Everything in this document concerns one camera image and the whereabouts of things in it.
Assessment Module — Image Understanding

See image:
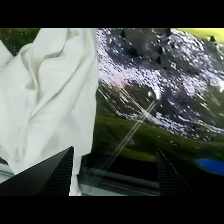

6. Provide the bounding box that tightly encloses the white shirt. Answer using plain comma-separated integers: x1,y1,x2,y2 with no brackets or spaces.
0,28,100,197

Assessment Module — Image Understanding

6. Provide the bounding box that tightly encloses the silver frame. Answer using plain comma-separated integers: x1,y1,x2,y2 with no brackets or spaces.
0,159,161,197

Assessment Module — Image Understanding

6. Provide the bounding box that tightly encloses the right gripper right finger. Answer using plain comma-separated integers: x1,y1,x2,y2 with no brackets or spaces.
155,147,201,197

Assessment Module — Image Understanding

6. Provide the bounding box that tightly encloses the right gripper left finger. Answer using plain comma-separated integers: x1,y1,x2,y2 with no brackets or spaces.
0,145,75,197

